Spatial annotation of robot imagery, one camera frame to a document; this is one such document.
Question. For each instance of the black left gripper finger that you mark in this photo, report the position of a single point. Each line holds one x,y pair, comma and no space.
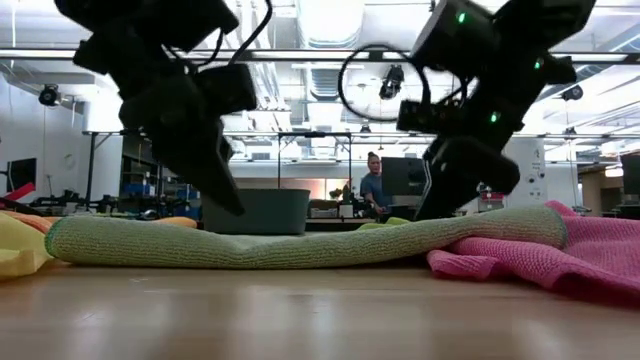
210,170

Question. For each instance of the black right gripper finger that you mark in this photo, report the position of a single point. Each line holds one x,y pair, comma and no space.
437,195

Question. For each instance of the orange microfiber towel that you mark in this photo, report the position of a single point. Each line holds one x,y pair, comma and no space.
177,222

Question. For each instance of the sage green microfiber towel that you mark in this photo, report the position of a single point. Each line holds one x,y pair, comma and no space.
250,250

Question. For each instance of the black background robot arm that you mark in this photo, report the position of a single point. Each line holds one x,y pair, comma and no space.
70,200

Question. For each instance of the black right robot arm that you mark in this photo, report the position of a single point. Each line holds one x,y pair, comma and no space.
525,30

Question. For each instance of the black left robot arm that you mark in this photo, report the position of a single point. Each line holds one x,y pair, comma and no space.
150,20

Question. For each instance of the pink microfiber towel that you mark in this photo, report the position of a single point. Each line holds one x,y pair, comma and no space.
575,255

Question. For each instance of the yellow microfiber towel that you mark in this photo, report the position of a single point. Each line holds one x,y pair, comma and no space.
20,245

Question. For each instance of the rack with red bins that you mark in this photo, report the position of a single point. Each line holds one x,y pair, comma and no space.
492,202

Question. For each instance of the blue storage bin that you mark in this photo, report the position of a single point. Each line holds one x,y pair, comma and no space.
181,210
137,190

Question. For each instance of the white pillar with signs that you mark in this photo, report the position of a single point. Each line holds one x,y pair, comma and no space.
535,175

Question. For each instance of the person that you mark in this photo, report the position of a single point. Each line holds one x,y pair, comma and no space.
372,187

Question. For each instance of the teal plastic bin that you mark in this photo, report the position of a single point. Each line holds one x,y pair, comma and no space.
270,212

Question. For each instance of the dark background table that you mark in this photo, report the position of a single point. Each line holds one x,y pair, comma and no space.
335,225

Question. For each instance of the overhead bar with light strips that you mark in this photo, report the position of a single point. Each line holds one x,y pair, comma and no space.
300,54

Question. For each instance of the black monitor on wooden desk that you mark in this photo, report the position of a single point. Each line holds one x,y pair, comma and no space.
631,175

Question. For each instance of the red bar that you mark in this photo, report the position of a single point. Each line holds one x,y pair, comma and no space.
20,192

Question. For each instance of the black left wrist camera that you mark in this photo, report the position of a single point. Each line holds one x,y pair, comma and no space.
227,87

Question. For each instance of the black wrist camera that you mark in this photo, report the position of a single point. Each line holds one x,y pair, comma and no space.
422,116
227,87

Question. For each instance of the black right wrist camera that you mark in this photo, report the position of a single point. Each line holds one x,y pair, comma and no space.
422,116

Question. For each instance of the black background rig frame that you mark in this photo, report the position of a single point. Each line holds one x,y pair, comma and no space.
315,134

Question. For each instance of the black wall monitor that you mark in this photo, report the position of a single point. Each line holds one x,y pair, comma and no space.
22,175

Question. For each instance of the silver ceiling duct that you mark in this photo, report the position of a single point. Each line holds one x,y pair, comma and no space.
330,22

